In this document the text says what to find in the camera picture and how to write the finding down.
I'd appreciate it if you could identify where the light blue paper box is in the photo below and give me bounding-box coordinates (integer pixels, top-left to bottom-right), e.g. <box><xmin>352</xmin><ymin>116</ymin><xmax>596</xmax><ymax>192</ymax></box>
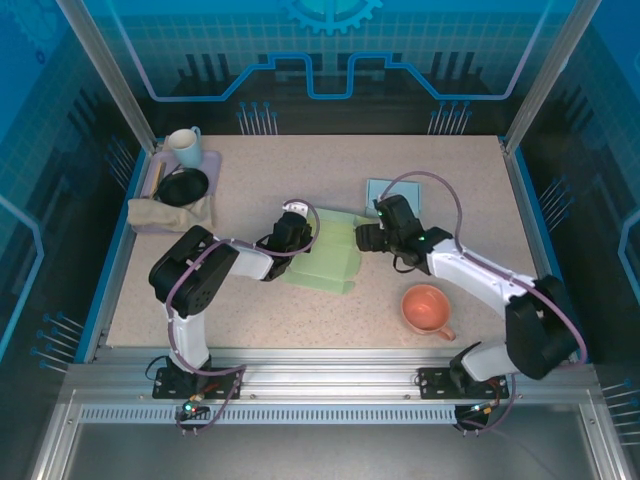
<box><xmin>364</xmin><ymin>178</ymin><xmax>424</xmax><ymax>219</ymax></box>

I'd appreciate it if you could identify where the light green paper box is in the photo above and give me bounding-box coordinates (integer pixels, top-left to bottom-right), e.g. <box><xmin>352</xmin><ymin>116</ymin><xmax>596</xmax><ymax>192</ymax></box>
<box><xmin>278</xmin><ymin>207</ymin><xmax>374</xmax><ymax>296</ymax></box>

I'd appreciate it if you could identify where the orange cup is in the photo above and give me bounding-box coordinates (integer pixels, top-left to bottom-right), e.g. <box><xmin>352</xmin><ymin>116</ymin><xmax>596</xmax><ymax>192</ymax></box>
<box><xmin>401</xmin><ymin>284</ymin><xmax>457</xmax><ymax>342</ymax></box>

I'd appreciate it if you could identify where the lavender plastic tray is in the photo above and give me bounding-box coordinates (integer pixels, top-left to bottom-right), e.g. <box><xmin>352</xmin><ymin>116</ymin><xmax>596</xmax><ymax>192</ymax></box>
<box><xmin>130</xmin><ymin>148</ymin><xmax>223</xmax><ymax>235</ymax></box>

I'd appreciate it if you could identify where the black round plate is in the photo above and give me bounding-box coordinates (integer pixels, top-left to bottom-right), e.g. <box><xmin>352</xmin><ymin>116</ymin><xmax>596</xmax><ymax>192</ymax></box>
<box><xmin>157</xmin><ymin>168</ymin><xmax>210</xmax><ymax>206</ymax></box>

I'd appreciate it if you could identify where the beige cloth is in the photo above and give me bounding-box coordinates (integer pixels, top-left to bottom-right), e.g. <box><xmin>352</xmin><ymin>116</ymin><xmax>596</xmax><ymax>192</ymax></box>
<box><xmin>127</xmin><ymin>194</ymin><xmax>216</xmax><ymax>234</ymax></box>

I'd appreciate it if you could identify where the light blue mug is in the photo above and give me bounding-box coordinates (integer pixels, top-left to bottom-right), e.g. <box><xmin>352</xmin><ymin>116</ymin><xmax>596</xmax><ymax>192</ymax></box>
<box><xmin>166</xmin><ymin>126</ymin><xmax>205</xmax><ymax>169</ymax></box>

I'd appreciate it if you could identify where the small circuit board with LED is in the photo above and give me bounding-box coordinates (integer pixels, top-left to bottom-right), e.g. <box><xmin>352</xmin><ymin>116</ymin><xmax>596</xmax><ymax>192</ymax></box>
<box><xmin>180</xmin><ymin>397</ymin><xmax>210</xmax><ymax>420</ymax></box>
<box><xmin>457</xmin><ymin>399</ymin><xmax>501</xmax><ymax>424</ymax></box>

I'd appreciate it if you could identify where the aluminium table rail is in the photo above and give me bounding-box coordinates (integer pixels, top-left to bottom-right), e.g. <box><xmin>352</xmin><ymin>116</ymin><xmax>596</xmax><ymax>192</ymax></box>
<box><xmin>64</xmin><ymin>347</ymin><xmax>601</xmax><ymax>426</ymax></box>

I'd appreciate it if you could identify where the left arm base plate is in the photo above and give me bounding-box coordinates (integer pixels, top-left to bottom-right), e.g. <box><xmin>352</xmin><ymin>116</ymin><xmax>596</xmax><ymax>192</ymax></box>
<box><xmin>152</xmin><ymin>366</ymin><xmax>246</xmax><ymax>401</ymax></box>

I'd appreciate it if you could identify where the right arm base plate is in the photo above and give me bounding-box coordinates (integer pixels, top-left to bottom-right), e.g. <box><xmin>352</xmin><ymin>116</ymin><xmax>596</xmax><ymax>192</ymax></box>
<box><xmin>417</xmin><ymin>366</ymin><xmax>516</xmax><ymax>401</ymax></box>

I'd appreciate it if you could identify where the aluminium frame post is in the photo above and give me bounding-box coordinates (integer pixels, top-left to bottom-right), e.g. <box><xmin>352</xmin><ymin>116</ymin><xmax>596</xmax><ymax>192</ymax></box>
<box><xmin>55</xmin><ymin>0</ymin><xmax>166</xmax><ymax>155</ymax></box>
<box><xmin>501</xmin><ymin>0</ymin><xmax>604</xmax><ymax>156</ymax></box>

